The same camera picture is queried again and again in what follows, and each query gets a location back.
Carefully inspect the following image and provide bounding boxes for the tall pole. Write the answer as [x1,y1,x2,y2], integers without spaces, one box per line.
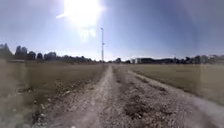
[100,27,106,63]

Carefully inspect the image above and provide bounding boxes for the low pale buildings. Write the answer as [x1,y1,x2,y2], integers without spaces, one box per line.
[129,57,175,65]

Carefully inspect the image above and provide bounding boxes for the gravel dirt track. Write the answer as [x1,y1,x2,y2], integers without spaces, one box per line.
[31,63,224,128]

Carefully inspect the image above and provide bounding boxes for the dry grass field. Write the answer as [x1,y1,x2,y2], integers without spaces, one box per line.
[114,63,224,107]
[0,59,108,128]

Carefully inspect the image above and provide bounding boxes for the row of dark trees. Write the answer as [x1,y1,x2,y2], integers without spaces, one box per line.
[0,42,102,65]
[173,54,224,65]

